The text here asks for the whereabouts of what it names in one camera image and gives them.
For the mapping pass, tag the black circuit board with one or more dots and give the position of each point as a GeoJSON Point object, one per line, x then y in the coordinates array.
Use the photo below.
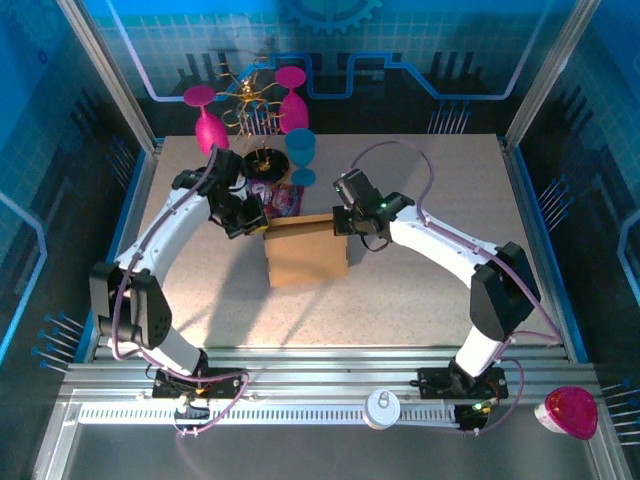
{"type": "Point", "coordinates": [475, 417]}

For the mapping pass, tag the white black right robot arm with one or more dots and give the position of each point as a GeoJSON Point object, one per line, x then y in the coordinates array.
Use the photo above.
{"type": "Point", "coordinates": [430, 240]}

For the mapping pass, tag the pink plastic wine glass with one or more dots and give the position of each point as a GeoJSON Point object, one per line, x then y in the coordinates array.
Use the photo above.
{"type": "Point", "coordinates": [205, 130]}
{"type": "Point", "coordinates": [294, 115]}

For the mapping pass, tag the blue plastic goblet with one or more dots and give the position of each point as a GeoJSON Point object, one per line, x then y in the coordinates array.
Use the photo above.
{"type": "Point", "coordinates": [300, 145]}

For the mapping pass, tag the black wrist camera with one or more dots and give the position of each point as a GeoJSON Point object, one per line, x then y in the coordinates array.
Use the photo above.
{"type": "Point", "coordinates": [357, 189]}
{"type": "Point", "coordinates": [229, 167]}

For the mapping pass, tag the white tin can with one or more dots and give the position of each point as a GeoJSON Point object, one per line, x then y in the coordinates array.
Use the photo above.
{"type": "Point", "coordinates": [381, 410]}

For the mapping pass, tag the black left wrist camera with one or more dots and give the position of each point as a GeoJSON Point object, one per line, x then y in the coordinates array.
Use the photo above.
{"type": "Point", "coordinates": [229, 167]}

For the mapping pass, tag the pink bowl with white rim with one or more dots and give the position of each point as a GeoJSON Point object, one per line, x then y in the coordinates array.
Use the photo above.
{"type": "Point", "coordinates": [570, 412]}

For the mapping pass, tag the purple snack bag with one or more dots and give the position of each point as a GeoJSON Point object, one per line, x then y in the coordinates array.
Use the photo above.
{"type": "Point", "coordinates": [285, 197]}

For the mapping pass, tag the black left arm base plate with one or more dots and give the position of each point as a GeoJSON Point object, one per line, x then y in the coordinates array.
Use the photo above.
{"type": "Point", "coordinates": [225, 385]}

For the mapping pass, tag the brown cardboard box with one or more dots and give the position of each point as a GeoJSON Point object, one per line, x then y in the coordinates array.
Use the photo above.
{"type": "Point", "coordinates": [305, 255]}

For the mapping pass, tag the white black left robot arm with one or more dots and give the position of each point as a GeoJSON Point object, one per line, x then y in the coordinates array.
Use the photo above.
{"type": "Point", "coordinates": [165, 225]}

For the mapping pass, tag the aluminium frame rail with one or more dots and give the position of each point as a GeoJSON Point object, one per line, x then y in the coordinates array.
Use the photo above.
{"type": "Point", "coordinates": [325, 372]}

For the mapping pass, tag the aluminium frame post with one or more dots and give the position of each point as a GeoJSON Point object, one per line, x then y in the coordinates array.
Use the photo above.
{"type": "Point", "coordinates": [111, 75]}
{"type": "Point", "coordinates": [540, 75]}

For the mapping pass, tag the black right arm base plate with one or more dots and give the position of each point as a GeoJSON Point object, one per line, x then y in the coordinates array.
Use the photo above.
{"type": "Point", "coordinates": [435, 382]}

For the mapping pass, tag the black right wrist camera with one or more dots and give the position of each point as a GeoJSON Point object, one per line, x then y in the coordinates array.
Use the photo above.
{"type": "Point", "coordinates": [357, 189]}

